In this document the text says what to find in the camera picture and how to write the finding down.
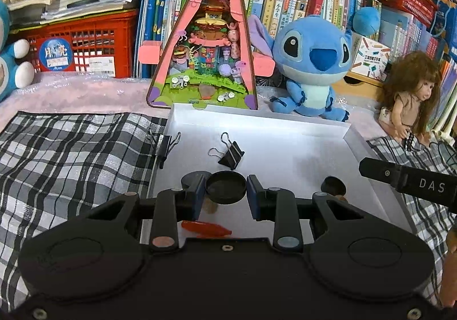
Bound brown-haired baby doll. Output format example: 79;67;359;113
378;51;443;153

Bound wooden drawer box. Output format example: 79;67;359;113
341;72;388;111

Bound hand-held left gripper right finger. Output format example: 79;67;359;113
246;175;365;253

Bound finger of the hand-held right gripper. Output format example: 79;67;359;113
359;157;402;185

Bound black binder clip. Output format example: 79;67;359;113
208;132;245;171
146;127;181;169

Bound blue alien plush toy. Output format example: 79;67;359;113
248;14;354;123

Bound white pipe rack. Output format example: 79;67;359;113
430;116;457;144

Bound white printed carton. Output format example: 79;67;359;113
352;33;391;83

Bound row of upright books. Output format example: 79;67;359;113
136;0;457;92

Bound pink triangular miniature house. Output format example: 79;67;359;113
137;0;276;111

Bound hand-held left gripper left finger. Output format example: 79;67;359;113
86;175;207;253

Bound blue printed package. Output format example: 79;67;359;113
426;0;457;56

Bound blue white cat plush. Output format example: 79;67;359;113
0;0;36;103

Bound red plastic crate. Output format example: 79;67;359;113
11;9;140;78

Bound black round lid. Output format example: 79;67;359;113
320;176;347;197
205;170;248;204

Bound person's right hand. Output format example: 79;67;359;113
438;225;457;308

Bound row of thin colourful books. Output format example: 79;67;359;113
426;56;457;135

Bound black white plaid cloth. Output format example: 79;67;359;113
0;111;457;306

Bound white cardboard box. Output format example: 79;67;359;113
141;103;416;245

